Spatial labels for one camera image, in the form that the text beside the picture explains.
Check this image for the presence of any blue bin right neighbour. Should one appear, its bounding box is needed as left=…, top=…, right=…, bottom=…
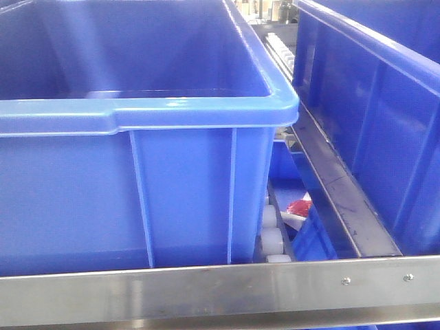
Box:
left=293, top=1, right=439, bottom=255

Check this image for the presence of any large blue target bin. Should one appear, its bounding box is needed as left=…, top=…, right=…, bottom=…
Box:
left=1, top=1, right=298, bottom=276

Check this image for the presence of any right metal shelf rack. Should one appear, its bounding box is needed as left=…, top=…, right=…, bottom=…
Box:
left=1, top=261, right=306, bottom=328

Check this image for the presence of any red and white packet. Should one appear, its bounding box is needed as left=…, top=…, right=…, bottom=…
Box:
left=280, top=192, right=312, bottom=231

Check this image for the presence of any blue bin lower level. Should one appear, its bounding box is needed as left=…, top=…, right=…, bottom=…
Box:
left=269, top=140, right=338, bottom=261

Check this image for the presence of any white roller track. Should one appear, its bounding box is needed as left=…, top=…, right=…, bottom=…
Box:
left=260, top=205, right=292, bottom=263

